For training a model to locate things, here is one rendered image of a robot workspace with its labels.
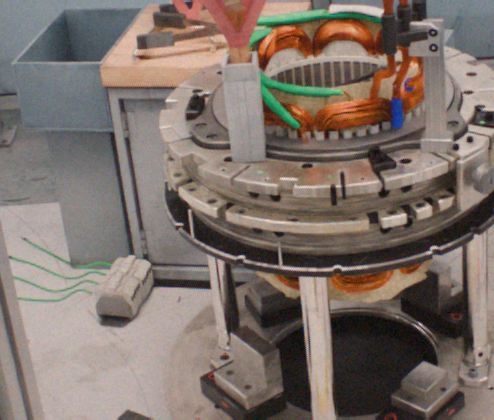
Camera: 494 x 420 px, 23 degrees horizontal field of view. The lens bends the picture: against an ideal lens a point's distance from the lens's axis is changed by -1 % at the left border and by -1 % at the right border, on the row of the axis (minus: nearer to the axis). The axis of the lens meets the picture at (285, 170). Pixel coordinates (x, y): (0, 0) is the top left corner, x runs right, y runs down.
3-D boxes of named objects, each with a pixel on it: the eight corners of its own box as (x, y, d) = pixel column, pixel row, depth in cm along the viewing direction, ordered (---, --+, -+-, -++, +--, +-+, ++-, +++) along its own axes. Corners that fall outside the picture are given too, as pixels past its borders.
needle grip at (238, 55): (232, 78, 101) (225, 12, 98) (230, 68, 103) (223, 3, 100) (252, 76, 101) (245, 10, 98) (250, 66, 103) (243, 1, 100)
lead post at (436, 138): (451, 153, 103) (448, 22, 97) (420, 152, 103) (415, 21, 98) (453, 143, 104) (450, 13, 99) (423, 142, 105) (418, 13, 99)
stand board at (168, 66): (102, 87, 134) (99, 67, 133) (151, 22, 151) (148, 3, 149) (282, 87, 130) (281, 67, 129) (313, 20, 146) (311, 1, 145)
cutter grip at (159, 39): (137, 50, 133) (135, 37, 132) (138, 48, 133) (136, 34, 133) (174, 46, 133) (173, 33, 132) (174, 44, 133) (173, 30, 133)
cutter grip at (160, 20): (153, 26, 139) (151, 13, 138) (157, 24, 139) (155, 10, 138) (184, 29, 137) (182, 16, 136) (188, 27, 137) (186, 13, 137)
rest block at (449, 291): (439, 315, 129) (438, 274, 127) (401, 295, 133) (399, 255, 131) (467, 298, 132) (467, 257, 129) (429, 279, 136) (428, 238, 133)
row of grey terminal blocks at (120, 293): (129, 329, 139) (124, 298, 137) (91, 324, 140) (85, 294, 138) (160, 280, 147) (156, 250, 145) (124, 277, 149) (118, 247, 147)
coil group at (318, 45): (312, 64, 119) (309, 24, 117) (313, 57, 121) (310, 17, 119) (376, 62, 119) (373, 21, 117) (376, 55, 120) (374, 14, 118)
